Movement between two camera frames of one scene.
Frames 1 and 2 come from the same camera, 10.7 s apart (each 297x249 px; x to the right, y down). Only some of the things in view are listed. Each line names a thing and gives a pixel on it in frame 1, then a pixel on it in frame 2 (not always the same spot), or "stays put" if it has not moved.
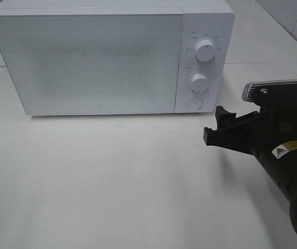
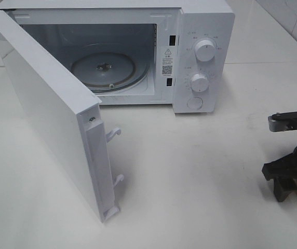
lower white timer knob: (199, 82) stays put
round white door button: (194, 102) stays put
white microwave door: (92, 63) to (71, 111)
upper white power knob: (205, 51) stays put
